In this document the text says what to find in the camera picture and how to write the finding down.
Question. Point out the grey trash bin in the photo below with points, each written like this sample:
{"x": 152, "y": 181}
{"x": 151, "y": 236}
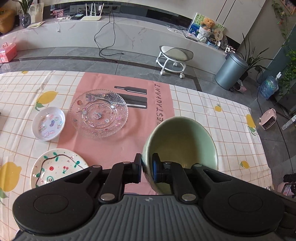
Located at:
{"x": 230, "y": 72}

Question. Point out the pink storage case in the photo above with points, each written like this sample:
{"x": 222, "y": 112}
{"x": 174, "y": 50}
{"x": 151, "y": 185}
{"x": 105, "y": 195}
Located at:
{"x": 8, "y": 52}

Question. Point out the small white sticker dish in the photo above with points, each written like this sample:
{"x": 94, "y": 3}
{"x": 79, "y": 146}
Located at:
{"x": 48, "y": 123}

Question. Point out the blue glass vase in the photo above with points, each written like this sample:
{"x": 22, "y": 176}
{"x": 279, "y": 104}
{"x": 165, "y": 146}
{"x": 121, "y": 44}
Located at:
{"x": 26, "y": 20}

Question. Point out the checked lemon tablecloth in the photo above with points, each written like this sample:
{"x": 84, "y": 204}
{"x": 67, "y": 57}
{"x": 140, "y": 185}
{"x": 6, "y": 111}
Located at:
{"x": 24, "y": 94}

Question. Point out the brown round vase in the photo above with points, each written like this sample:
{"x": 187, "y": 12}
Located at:
{"x": 7, "y": 20}

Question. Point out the green potted plant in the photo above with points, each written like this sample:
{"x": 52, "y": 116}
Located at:
{"x": 251, "y": 59}

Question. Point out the white rolling stool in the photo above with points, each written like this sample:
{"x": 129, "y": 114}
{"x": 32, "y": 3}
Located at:
{"x": 176, "y": 55}

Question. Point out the green ceramic bowl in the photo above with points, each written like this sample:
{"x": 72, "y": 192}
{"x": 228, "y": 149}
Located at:
{"x": 182, "y": 140}

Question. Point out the clear glass sticker plate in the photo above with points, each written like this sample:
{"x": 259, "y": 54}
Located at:
{"x": 98, "y": 113}

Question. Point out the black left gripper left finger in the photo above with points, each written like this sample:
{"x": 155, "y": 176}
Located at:
{"x": 119, "y": 175}

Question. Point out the teddy bear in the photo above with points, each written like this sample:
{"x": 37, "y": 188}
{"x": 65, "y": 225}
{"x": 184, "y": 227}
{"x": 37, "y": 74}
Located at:
{"x": 208, "y": 24}

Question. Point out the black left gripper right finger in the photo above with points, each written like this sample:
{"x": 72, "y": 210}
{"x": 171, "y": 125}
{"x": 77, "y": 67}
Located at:
{"x": 173, "y": 174}

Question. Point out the fruit painted ceramic plate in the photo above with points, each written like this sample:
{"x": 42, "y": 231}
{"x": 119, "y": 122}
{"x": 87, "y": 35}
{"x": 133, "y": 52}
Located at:
{"x": 55, "y": 164}

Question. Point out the white wifi router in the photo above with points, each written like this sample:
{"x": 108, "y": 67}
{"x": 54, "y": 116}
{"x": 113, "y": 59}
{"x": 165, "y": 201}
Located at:
{"x": 95, "y": 13}

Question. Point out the pink table runner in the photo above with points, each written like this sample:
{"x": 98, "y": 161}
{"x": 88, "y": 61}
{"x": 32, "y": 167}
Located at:
{"x": 130, "y": 140}

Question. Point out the pink space heater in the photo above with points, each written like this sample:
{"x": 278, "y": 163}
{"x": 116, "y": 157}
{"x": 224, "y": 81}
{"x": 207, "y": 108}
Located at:
{"x": 268, "y": 119}

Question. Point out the blue water jug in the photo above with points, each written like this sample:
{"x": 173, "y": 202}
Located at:
{"x": 269, "y": 86}

